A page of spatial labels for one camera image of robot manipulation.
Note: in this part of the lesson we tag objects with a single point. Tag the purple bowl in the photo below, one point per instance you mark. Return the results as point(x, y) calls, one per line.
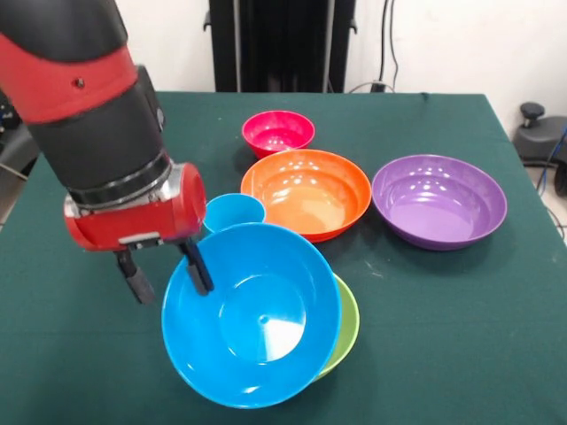
point(438, 208)

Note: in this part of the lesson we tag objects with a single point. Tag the blue cup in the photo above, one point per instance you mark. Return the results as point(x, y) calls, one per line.
point(232, 212)

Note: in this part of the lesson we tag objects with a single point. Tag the orange bowl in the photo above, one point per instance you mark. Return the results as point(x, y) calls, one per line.
point(310, 195)

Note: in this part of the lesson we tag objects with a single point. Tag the dark green table cloth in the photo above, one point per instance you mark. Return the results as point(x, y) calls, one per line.
point(443, 332)

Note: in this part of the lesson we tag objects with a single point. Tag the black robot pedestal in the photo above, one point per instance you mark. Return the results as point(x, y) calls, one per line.
point(274, 44)

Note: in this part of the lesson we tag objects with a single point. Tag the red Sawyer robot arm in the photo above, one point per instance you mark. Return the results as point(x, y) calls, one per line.
point(84, 110)

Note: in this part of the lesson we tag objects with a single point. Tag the black chair base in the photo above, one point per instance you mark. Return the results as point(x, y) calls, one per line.
point(13, 150)
point(542, 137)

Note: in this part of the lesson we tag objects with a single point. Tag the green bowl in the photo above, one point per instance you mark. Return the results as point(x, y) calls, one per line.
point(347, 327)

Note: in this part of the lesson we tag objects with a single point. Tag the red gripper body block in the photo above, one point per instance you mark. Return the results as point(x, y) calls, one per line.
point(142, 221)

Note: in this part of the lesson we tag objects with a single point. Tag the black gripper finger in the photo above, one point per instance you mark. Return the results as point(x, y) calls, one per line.
point(197, 270)
point(135, 279)

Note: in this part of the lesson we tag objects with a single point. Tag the blue bowl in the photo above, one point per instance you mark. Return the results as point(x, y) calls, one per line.
point(252, 319)

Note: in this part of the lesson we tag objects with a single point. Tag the small pink bowl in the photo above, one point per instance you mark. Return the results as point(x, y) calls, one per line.
point(277, 133)

